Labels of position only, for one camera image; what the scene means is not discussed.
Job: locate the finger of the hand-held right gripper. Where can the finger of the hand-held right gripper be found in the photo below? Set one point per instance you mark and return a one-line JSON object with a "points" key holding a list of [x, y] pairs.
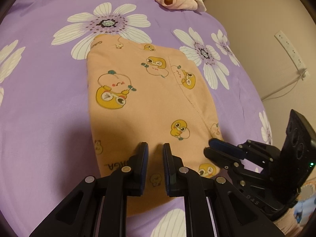
{"points": [[222, 146], [217, 158]]}

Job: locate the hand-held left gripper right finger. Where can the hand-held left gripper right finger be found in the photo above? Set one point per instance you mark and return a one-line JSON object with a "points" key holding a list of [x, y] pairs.
{"points": [[167, 163]]}

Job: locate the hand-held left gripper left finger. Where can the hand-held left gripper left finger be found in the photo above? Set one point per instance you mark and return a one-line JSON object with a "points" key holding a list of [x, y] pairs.
{"points": [[144, 158]]}

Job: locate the person's right forearm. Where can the person's right forearm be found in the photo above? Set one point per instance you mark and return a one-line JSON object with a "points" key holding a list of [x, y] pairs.
{"points": [[286, 227]]}

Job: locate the blue printed cloth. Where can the blue printed cloth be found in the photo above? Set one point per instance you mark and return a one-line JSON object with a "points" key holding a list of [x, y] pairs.
{"points": [[305, 202]]}

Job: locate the white power strip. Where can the white power strip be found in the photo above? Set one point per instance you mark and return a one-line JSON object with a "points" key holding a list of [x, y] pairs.
{"points": [[291, 51]]}

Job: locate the orange duck print garment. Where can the orange duck print garment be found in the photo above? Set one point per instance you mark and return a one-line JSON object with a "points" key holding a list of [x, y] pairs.
{"points": [[148, 103]]}

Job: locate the purple floral bed sheet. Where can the purple floral bed sheet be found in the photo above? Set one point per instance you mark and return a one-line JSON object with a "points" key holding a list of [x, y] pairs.
{"points": [[44, 91]]}

